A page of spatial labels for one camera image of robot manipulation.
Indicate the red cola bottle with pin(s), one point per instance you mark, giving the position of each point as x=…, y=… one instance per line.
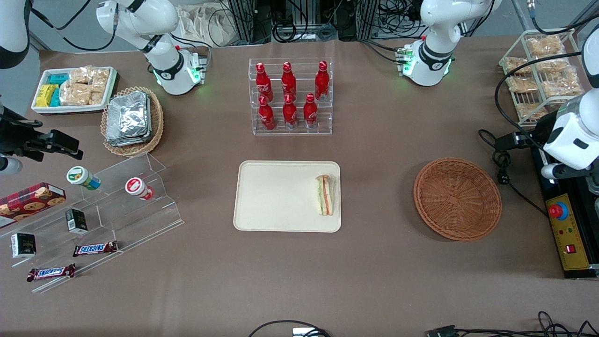
x=310, y=113
x=266, y=117
x=322, y=83
x=289, y=114
x=263, y=84
x=288, y=83

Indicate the yellow snack box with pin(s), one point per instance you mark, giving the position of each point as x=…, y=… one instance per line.
x=45, y=95

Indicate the round brown wicker basket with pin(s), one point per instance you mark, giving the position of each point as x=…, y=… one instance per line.
x=458, y=201

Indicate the triangular sandwich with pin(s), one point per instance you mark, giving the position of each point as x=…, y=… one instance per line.
x=325, y=196

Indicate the aluminium profile frame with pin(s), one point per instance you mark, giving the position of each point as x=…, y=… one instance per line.
x=243, y=21

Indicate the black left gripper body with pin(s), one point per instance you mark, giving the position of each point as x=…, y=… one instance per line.
x=542, y=129

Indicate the white cloth bag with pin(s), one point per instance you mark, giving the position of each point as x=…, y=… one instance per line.
x=206, y=25

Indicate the white rectangular snack bin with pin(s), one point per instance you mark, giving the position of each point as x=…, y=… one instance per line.
x=70, y=109

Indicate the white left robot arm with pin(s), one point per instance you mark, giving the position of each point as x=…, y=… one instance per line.
x=437, y=28

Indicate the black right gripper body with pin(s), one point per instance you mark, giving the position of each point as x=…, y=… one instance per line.
x=18, y=136

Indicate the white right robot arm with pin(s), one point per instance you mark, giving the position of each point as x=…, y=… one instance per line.
x=140, y=18

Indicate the brown Snickers bar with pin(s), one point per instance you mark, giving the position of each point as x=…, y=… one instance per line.
x=95, y=249
x=50, y=272

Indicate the red plaid cookie box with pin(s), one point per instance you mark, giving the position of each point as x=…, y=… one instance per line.
x=28, y=201

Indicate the small black carton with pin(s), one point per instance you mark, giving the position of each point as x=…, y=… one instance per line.
x=23, y=245
x=76, y=221

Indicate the clear acrylic stepped shelf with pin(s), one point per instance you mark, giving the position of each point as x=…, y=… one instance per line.
x=135, y=224

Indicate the teal snack box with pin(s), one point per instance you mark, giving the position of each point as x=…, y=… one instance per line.
x=58, y=79
x=55, y=98

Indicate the wrapped bread pack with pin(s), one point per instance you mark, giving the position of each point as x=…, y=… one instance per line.
x=551, y=63
x=531, y=111
x=522, y=84
x=518, y=65
x=561, y=86
x=545, y=44

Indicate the red lid snack cup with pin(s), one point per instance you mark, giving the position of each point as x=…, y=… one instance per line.
x=138, y=188

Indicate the green lid snack cup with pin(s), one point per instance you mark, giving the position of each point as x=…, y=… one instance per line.
x=82, y=177

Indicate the stack of foil containers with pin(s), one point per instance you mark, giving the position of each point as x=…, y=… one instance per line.
x=128, y=119

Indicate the oval light wicker basket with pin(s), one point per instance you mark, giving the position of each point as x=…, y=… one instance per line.
x=157, y=124

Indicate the cream plastic tray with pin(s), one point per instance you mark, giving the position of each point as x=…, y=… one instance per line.
x=276, y=196

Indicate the black appliance with yellow panel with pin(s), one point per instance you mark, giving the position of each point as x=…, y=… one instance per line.
x=568, y=243

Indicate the clear acrylic bottle rack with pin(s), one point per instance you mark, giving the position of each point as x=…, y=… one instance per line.
x=299, y=132

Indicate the clear bag of crackers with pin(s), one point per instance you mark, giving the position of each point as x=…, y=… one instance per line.
x=97, y=98
x=80, y=75
x=100, y=78
x=75, y=94

